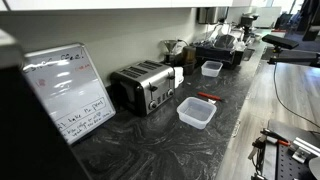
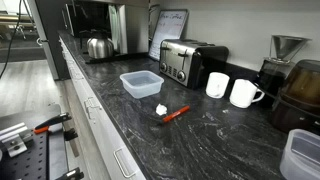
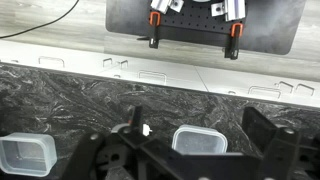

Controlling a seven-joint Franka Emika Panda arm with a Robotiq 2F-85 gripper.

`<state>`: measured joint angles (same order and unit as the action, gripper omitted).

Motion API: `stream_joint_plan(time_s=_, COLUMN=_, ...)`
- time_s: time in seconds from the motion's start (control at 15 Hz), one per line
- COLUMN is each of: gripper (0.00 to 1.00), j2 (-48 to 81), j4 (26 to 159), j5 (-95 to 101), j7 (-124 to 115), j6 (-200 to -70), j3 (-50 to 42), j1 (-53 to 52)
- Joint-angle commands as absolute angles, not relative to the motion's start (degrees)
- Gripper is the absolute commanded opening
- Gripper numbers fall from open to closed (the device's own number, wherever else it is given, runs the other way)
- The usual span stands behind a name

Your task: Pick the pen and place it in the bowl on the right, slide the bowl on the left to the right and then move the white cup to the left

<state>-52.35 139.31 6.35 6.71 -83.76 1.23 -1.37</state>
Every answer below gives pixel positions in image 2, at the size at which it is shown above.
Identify thin black hanging cable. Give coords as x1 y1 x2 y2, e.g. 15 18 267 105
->
0 0 25 80

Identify brown translucent lidded container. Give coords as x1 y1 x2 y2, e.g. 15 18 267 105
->
270 59 320 134

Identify stainless steel four-slot toaster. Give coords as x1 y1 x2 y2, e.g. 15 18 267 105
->
158 38 230 90

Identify white ceramic mug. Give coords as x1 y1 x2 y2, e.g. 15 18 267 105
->
205 71 231 100
228 78 266 109

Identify orange-handled black clamp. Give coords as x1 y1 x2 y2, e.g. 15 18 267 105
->
33 112 73 135

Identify dark glass coffee carafe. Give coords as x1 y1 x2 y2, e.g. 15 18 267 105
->
254 58 292 108

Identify black toggle clamp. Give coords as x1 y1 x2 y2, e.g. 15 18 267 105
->
63 128 79 142
54 167 85 180

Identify white base cabinet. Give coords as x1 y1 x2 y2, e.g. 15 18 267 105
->
58 34 148 180

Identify black perforated breadboard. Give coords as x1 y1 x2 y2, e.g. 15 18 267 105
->
0 131 50 180

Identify stainless steel kettle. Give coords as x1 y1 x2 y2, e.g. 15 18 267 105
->
79 29 116 60

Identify pale green hanging towel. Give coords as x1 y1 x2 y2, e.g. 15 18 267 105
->
108 4 122 53

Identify clear square plastic container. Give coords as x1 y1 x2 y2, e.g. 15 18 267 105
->
119 70 165 100
279 128 320 180

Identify small framed whiteboard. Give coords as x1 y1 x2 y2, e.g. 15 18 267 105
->
148 8 190 62

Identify silver drawer handle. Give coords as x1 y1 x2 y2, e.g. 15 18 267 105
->
113 148 138 179
83 96 103 121

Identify black cart platform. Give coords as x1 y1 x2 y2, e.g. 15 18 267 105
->
0 103 70 180

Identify black steel microwave oven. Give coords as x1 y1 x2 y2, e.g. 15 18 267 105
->
61 0 150 56

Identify black kettle tray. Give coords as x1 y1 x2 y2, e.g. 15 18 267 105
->
79 51 149 65

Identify aluminium mounting bracket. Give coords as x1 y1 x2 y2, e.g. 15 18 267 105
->
0 122 34 158

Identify crumpled white paper scrap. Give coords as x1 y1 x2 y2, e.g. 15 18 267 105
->
155 103 168 117

